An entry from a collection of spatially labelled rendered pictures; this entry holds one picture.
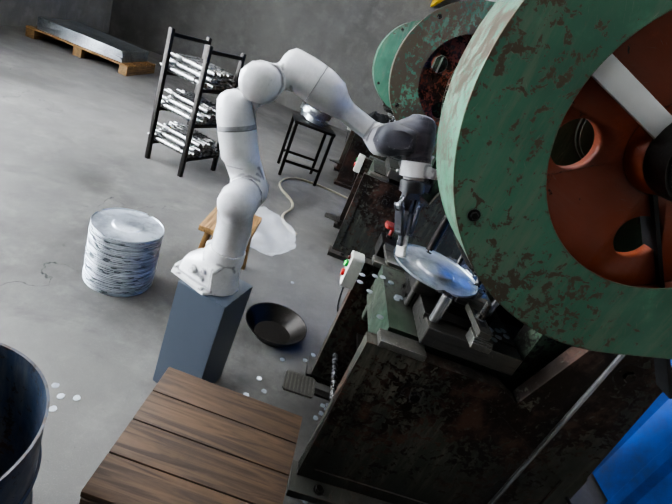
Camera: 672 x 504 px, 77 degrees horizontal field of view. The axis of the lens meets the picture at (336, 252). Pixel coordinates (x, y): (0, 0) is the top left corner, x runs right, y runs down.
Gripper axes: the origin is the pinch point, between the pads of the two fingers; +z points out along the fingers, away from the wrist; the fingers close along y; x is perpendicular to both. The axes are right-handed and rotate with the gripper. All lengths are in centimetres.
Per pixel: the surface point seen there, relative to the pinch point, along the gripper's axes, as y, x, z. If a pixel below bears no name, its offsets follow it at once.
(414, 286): -3.1, 5.2, 12.1
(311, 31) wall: -403, -494, -213
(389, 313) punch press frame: 6.5, 3.9, 19.8
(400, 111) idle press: -98, -77, -53
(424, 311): 2.2, 12.9, 16.7
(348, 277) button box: -10.4, -27.4, 20.0
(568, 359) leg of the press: -17, 49, 22
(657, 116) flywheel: 20, 57, -38
